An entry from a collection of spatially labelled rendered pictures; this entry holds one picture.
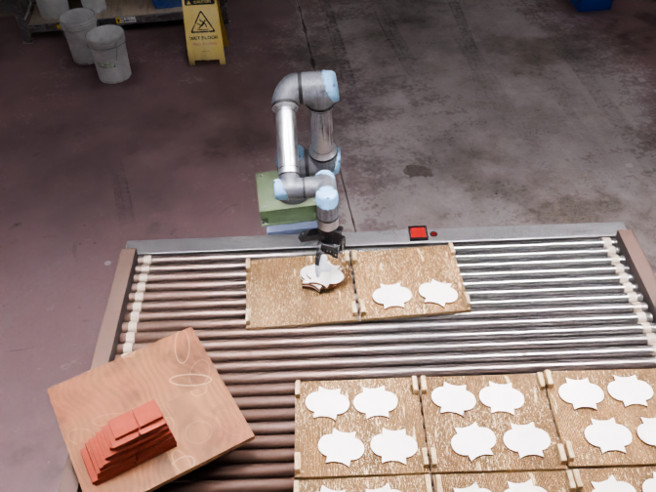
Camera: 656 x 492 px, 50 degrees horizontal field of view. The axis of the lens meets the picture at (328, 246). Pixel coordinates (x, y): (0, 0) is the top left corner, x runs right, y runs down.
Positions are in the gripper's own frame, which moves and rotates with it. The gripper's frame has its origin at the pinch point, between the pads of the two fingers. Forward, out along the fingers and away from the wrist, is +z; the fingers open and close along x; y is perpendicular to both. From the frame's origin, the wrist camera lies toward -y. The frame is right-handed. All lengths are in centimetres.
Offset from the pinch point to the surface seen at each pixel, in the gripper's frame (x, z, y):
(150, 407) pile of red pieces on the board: -85, -14, -17
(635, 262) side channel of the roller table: 55, 10, 107
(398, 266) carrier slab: 19.3, 10.9, 23.1
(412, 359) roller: -20.1, 12.8, 42.1
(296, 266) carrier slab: 4.6, 10.9, -14.5
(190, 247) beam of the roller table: 0, 13, -60
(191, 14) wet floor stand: 271, 63, -235
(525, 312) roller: 16, 13, 74
